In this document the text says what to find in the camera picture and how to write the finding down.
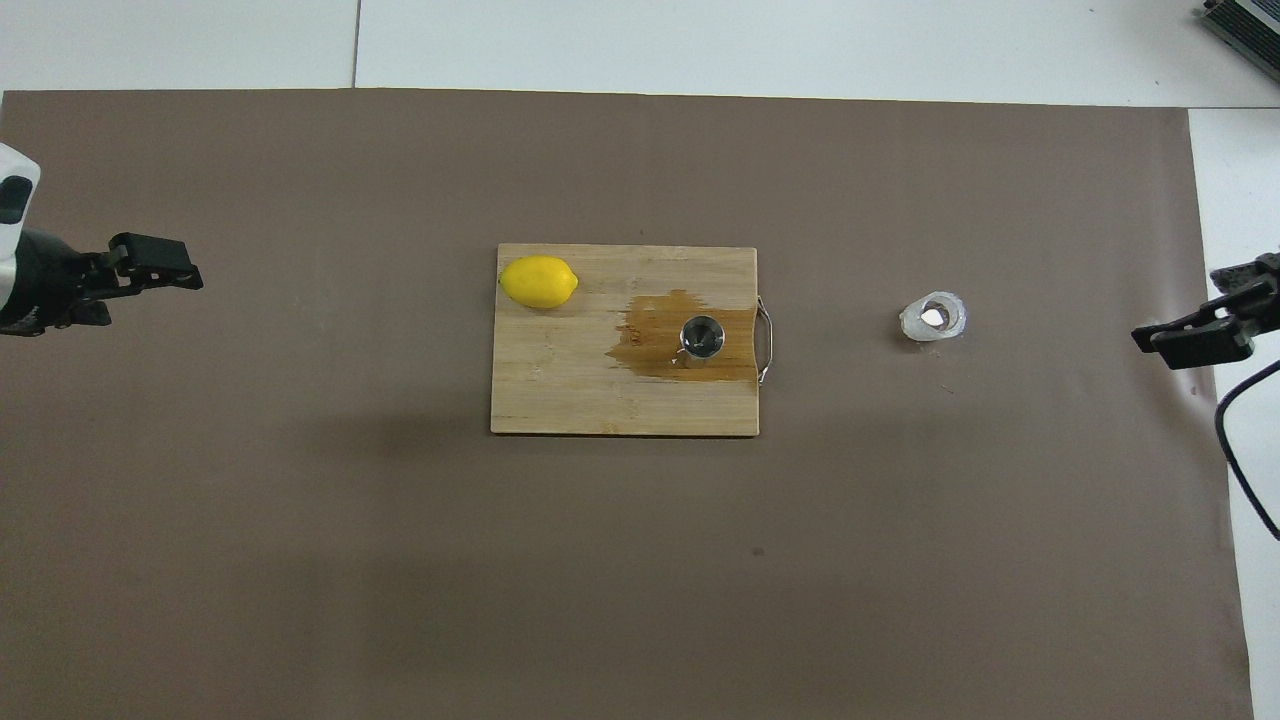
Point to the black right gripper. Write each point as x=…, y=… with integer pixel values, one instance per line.
x=1265, y=315

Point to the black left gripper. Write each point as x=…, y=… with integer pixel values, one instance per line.
x=55, y=290

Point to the brown paper table mat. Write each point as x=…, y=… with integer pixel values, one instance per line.
x=300, y=550

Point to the grey metal device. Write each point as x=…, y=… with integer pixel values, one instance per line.
x=1250, y=25

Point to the wooden cutting board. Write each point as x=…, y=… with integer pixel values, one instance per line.
x=560, y=380

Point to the steel double jigger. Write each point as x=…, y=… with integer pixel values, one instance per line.
x=701, y=338

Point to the yellow lemon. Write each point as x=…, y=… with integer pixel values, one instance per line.
x=538, y=282

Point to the white small cup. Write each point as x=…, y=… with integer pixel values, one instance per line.
x=912, y=322

